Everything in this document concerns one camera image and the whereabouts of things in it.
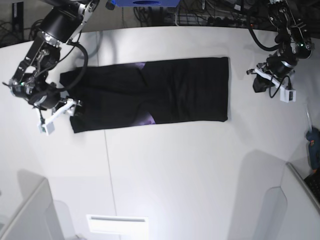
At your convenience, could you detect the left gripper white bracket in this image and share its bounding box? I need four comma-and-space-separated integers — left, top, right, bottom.
246, 63, 295, 93

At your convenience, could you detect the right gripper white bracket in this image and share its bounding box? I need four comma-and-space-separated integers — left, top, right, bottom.
37, 98, 84, 124

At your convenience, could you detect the black T-shirt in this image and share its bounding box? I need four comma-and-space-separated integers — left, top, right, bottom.
68, 57, 230, 133

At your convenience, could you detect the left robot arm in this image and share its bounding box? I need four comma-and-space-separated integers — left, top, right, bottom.
246, 0, 314, 93

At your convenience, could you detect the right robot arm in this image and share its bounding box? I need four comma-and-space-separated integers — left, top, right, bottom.
6, 0, 100, 128

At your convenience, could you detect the blue glue gun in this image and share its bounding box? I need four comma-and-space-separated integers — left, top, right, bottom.
305, 104, 320, 171

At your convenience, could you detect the black keyboard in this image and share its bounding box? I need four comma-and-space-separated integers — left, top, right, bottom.
303, 169, 320, 210

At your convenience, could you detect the blue box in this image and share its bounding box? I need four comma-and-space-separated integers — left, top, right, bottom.
109, 0, 180, 7

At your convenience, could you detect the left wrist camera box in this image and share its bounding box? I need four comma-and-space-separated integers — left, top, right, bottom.
280, 88, 296, 103

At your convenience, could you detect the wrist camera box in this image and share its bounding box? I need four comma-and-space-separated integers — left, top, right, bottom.
37, 122, 55, 136
280, 88, 296, 103

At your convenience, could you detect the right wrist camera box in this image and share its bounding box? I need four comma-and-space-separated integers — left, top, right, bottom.
37, 122, 55, 136

